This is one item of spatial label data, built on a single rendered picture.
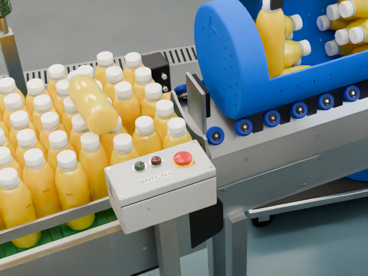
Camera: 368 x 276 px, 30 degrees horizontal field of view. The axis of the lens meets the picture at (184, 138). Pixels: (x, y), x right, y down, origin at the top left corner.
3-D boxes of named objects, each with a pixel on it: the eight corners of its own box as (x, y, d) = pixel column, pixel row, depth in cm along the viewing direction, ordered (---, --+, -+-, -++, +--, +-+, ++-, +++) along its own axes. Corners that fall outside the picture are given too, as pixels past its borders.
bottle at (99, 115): (96, 105, 139) (69, 64, 152) (83, 133, 142) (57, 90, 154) (125, 111, 143) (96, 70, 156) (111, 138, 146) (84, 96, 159)
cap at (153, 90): (159, 86, 160) (158, 80, 158) (164, 96, 157) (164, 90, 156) (143, 91, 159) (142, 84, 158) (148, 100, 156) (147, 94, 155)
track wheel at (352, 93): (358, 81, 172) (354, 82, 174) (343, 86, 171) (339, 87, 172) (363, 99, 172) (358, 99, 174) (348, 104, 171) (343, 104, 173)
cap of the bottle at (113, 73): (107, 72, 165) (107, 65, 164) (123, 72, 165) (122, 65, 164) (104, 81, 162) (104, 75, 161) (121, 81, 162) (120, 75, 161)
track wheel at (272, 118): (279, 106, 166) (275, 107, 168) (262, 111, 165) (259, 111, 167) (283, 124, 166) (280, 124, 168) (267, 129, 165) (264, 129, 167)
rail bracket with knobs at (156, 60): (174, 99, 185) (172, 67, 178) (149, 106, 183) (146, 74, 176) (161, 79, 192) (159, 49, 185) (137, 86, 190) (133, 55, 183)
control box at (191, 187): (217, 204, 141) (216, 167, 134) (125, 235, 135) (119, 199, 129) (197, 173, 148) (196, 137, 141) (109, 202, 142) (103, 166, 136)
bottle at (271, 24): (250, 75, 161) (251, 10, 150) (259, 60, 166) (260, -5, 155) (279, 81, 159) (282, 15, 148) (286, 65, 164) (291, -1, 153)
